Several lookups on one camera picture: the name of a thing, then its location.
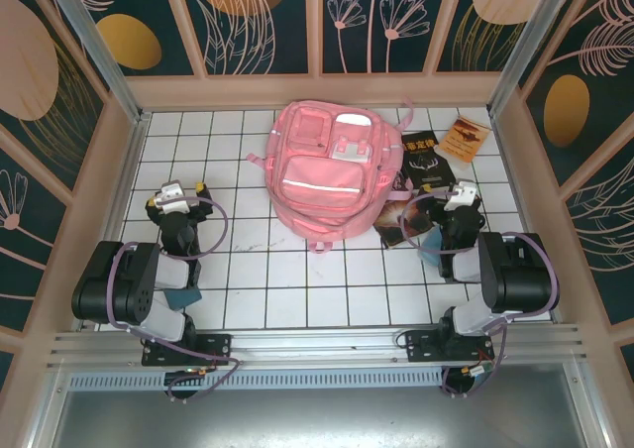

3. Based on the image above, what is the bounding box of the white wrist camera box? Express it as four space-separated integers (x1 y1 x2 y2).
151 182 192 216
443 179 479 212

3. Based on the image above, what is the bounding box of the right aluminium frame post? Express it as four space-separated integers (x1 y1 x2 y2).
487 0 579 116

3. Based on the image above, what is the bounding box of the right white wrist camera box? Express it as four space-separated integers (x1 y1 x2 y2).
443 179 479 212

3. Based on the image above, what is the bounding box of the left aluminium frame post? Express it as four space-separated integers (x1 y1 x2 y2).
39 0 150 123

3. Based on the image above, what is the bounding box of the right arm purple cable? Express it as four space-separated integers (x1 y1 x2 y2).
399 192 561 399

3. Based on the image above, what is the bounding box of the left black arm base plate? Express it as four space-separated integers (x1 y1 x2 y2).
142 333 233 368

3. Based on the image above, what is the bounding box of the pink backpack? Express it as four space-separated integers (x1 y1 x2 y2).
246 98 416 255

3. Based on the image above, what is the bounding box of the grey metal sheet panel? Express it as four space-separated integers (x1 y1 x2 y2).
29 387 606 448

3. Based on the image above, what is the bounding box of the teal block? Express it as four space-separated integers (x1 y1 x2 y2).
417 227 447 270
162 286 203 311

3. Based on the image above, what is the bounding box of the aluminium mounting rail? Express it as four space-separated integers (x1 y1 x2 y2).
47 324 588 370

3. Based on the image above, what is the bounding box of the orange book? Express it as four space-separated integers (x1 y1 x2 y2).
438 115 492 165

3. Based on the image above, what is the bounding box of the grey slotted cable duct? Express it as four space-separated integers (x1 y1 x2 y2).
66 368 447 391

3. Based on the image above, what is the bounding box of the aluminium frame post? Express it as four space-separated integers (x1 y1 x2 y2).
487 0 579 116
39 0 150 123

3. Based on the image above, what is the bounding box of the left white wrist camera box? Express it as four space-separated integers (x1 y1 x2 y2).
151 182 192 216

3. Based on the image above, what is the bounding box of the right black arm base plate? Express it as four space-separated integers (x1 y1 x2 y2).
404 329 496 363

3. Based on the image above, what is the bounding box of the dark sunset cover book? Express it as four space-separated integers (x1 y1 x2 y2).
371 198 437 250

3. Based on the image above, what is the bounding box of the black book with antlers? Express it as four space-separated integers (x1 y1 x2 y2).
398 131 458 189

